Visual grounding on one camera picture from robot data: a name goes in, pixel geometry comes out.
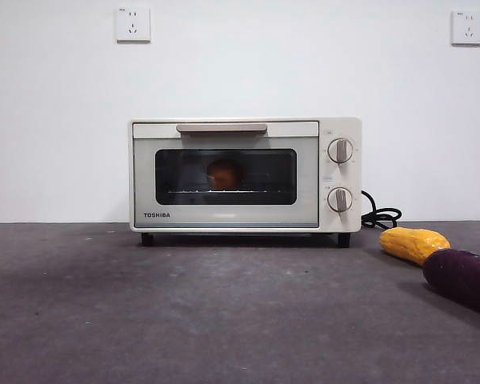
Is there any yellow corn cob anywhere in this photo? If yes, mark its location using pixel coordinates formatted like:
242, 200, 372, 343
379, 226, 452, 267

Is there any metal wire oven rack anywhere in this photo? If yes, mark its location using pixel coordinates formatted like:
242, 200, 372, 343
166, 187, 270, 195

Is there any round cream oven knob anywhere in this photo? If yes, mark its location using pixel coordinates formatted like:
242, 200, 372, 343
327, 138, 354, 165
326, 186, 354, 213

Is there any cream Toshiba toaster oven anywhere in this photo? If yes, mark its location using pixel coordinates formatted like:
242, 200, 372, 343
128, 116, 363, 249

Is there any brown potato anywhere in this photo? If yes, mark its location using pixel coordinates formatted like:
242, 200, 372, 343
206, 158, 243, 189

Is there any purple corn cob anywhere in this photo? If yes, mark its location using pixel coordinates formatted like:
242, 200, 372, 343
422, 248, 480, 323

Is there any white wall socket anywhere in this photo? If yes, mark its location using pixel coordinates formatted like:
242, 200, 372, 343
116, 6, 151, 44
450, 10, 480, 47

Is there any glass oven door with handle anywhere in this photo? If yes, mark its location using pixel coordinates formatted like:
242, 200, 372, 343
132, 121, 320, 230

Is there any black oven power cord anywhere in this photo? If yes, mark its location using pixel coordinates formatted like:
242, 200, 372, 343
361, 190, 403, 230

